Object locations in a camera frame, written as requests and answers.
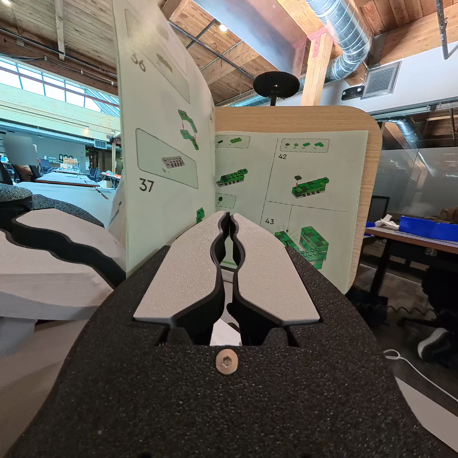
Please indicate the long wooden-edged table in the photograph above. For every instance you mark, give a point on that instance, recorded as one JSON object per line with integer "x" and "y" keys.
{"x": 411, "y": 241}

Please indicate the brick instruction booklet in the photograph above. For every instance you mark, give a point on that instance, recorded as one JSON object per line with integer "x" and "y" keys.
{"x": 161, "y": 143}

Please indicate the wooden book stand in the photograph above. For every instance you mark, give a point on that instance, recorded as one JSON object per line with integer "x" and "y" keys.
{"x": 286, "y": 118}

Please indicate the wall vent grille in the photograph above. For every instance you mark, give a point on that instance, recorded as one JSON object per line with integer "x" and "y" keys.
{"x": 381, "y": 79}

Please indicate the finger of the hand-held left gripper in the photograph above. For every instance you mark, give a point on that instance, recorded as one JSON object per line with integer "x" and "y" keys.
{"x": 71, "y": 229}
{"x": 43, "y": 286}

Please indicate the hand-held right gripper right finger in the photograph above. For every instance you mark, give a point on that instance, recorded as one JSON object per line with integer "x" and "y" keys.
{"x": 275, "y": 282}

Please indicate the wooden post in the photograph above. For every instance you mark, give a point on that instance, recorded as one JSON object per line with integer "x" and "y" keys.
{"x": 316, "y": 71}

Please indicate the black floor lamp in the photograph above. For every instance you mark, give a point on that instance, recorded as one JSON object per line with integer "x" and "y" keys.
{"x": 275, "y": 86}

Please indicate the silver ventilation duct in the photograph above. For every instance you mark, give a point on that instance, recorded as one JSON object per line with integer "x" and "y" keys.
{"x": 343, "y": 32}
{"x": 404, "y": 130}

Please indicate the blue storage bin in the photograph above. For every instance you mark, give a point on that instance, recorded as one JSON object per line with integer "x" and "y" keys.
{"x": 429, "y": 228}

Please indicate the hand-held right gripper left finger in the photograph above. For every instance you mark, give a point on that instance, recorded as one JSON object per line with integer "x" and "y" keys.
{"x": 179, "y": 279}

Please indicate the black wall camera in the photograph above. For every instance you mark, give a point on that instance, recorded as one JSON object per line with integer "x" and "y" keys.
{"x": 352, "y": 92}

